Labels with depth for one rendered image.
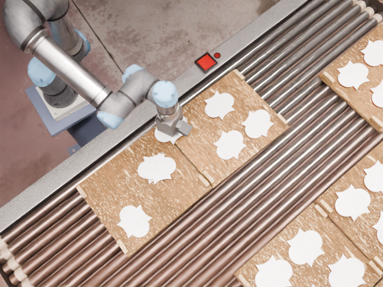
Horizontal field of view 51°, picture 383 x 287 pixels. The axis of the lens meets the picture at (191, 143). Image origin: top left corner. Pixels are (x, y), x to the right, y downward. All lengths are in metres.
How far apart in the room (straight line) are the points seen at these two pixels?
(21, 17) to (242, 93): 0.91
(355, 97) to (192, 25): 1.58
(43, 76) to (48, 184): 0.43
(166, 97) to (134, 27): 1.91
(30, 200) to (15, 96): 1.43
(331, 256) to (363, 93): 0.70
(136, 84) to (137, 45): 1.74
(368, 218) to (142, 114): 0.99
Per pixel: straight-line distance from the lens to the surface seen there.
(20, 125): 2.93
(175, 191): 1.58
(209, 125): 1.66
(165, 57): 2.93
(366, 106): 1.83
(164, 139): 1.50
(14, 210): 1.74
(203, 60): 1.81
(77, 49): 1.65
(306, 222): 1.60
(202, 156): 1.61
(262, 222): 1.59
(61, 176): 1.70
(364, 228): 1.67
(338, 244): 1.63
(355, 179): 1.70
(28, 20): 1.29
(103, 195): 1.61
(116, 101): 1.26
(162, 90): 1.24
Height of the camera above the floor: 2.47
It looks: 70 degrees down
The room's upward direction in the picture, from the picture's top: 3 degrees counter-clockwise
